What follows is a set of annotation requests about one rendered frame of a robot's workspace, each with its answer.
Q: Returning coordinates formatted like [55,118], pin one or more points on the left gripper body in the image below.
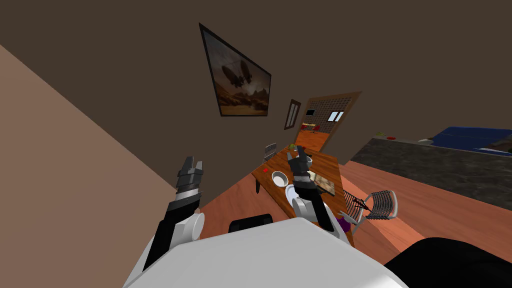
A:
[190,180]

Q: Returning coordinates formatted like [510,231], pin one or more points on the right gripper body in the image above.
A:
[300,168]

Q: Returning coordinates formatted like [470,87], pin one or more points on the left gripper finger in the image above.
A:
[199,165]
[188,163]

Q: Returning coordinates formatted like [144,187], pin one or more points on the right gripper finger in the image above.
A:
[307,154]
[300,152]

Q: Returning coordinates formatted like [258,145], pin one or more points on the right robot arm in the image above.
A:
[316,206]

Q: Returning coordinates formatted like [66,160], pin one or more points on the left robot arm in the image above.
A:
[176,222]

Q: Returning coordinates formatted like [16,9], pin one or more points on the white bowl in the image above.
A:
[279,178]

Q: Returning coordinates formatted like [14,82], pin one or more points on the white plate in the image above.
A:
[290,194]

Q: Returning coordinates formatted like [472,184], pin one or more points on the brown wooden table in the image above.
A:
[332,170]

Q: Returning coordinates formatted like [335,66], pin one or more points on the brown picture book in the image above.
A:
[324,183]

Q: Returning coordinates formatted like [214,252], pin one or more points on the purple object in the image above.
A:
[344,224]

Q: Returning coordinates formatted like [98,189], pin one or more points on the large black-framed desert picture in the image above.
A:
[240,80]

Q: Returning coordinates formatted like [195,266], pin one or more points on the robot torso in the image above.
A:
[264,260]

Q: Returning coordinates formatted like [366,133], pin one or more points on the dark grey counter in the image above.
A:
[432,168]

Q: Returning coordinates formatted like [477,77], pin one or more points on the small dark-framed wall picture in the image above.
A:
[292,114]

